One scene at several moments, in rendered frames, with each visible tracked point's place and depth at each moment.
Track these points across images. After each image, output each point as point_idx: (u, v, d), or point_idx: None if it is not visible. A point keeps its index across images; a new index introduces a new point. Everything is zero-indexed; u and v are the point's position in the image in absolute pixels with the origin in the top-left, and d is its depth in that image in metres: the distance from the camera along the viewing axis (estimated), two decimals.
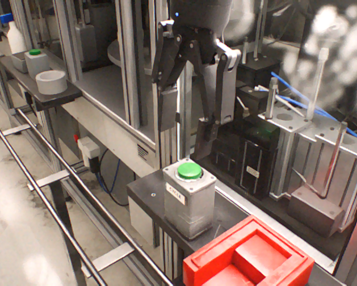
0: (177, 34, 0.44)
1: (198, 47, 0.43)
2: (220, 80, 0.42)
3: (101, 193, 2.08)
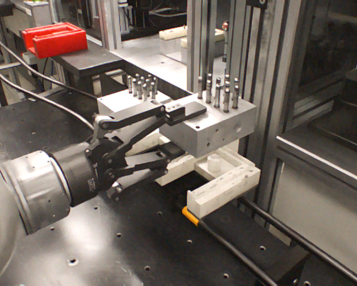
0: None
1: None
2: (125, 180, 0.52)
3: None
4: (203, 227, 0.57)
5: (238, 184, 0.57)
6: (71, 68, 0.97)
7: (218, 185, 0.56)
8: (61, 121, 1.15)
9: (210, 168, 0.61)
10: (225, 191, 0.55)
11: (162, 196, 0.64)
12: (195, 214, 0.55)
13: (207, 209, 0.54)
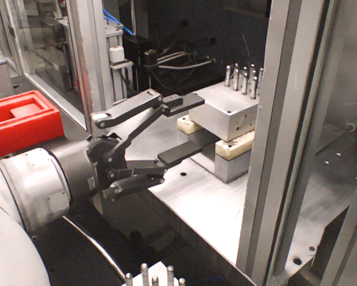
0: None
1: None
2: (121, 183, 0.52)
3: None
4: None
5: None
6: None
7: None
8: (28, 234, 0.77)
9: None
10: None
11: None
12: None
13: None
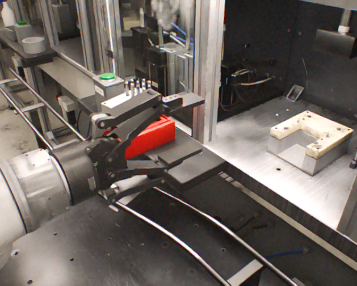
0: None
1: None
2: (122, 184, 0.51)
3: None
4: None
5: None
6: (167, 176, 0.79)
7: None
8: (136, 218, 0.98)
9: None
10: None
11: None
12: None
13: None
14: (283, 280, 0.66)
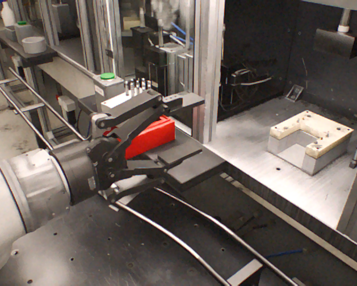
0: None
1: None
2: (122, 184, 0.51)
3: None
4: None
5: None
6: (167, 176, 0.79)
7: None
8: (136, 218, 0.98)
9: None
10: None
11: None
12: None
13: None
14: (283, 280, 0.66)
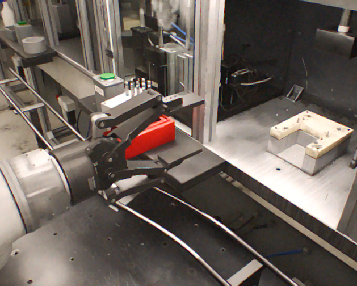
0: None
1: None
2: (122, 184, 0.51)
3: None
4: None
5: None
6: (167, 176, 0.79)
7: None
8: (136, 218, 0.98)
9: None
10: None
11: None
12: None
13: None
14: (283, 280, 0.66)
